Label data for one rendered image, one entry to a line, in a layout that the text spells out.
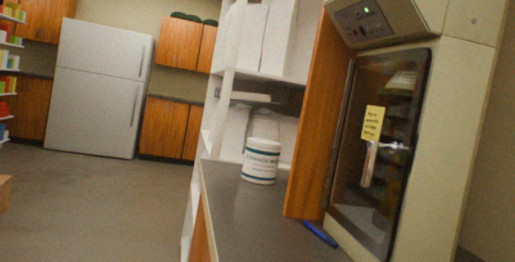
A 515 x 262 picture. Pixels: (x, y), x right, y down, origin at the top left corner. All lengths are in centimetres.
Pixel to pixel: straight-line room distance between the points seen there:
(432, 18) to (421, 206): 33
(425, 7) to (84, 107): 521
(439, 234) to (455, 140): 17
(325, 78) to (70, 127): 494
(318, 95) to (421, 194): 41
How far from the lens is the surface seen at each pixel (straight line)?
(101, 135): 562
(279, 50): 191
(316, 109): 100
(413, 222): 73
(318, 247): 89
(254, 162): 132
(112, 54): 554
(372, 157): 71
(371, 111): 83
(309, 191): 104
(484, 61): 77
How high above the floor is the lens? 125
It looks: 3 degrees down
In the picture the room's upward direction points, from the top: 10 degrees clockwise
